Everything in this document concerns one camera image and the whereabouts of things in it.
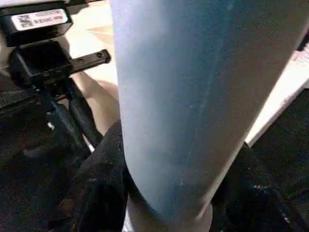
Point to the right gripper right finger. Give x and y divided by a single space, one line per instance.
260 193

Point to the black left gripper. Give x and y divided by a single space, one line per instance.
38 63

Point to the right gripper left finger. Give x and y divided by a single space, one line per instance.
96 188

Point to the white plastic table leg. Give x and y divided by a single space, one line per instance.
193 96

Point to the white plastic table top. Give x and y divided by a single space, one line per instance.
96 72

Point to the black work mat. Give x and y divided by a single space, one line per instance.
29 164

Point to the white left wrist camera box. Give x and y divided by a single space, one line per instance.
29 2

